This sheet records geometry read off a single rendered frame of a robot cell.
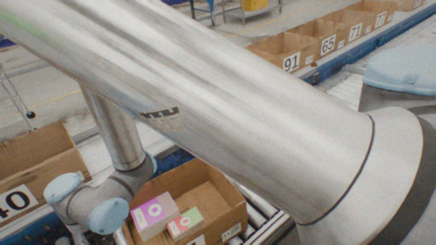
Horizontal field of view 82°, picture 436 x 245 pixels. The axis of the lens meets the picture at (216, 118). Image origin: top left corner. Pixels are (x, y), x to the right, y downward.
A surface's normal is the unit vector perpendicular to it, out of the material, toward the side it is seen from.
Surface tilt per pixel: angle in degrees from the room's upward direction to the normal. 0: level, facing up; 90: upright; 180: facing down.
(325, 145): 43
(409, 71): 5
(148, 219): 0
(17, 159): 89
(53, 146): 90
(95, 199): 1
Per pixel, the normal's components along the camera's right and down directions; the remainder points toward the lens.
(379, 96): -0.96, 0.26
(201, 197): -0.09, -0.82
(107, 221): 0.85, 0.22
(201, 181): 0.52, 0.44
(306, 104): 0.17, -0.46
